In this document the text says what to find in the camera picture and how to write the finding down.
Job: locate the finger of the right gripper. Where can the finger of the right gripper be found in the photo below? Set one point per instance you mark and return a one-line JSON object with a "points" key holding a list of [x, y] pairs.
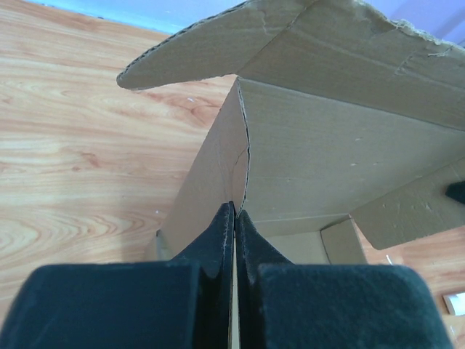
{"points": [[456, 191]]}

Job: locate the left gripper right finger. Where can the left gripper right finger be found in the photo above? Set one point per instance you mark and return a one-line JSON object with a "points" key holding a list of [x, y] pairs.
{"points": [[284, 305]]}

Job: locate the white clothes rack stand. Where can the white clothes rack stand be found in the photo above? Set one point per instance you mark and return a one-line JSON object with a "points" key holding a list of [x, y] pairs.
{"points": [[455, 303]]}

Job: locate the brown cardboard box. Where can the brown cardboard box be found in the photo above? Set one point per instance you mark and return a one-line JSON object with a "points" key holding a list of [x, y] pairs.
{"points": [[340, 124]]}

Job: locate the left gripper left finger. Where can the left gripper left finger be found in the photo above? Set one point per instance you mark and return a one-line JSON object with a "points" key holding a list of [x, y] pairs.
{"points": [[184, 302]]}

